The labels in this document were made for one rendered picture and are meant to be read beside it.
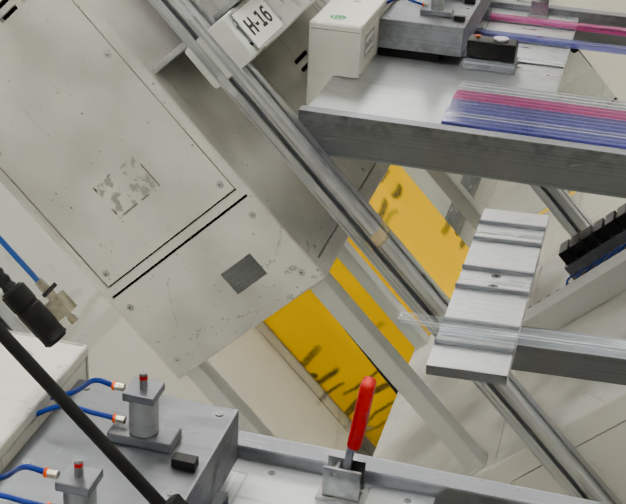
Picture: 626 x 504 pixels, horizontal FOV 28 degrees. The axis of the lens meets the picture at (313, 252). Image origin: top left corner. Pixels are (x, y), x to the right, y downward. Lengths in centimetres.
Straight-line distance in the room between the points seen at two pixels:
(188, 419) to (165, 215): 92
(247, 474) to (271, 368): 305
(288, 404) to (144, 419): 311
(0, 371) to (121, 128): 88
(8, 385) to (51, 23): 93
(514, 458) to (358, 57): 64
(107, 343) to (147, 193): 172
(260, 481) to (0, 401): 21
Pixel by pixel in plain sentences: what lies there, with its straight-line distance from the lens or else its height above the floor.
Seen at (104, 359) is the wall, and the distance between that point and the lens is 350.
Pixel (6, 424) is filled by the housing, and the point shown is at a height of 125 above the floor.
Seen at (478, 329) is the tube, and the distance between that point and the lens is 112.
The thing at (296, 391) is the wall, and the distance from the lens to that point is 409.
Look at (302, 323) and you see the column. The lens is 409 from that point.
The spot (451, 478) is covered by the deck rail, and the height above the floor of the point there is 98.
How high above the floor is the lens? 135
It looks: 10 degrees down
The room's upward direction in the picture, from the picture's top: 41 degrees counter-clockwise
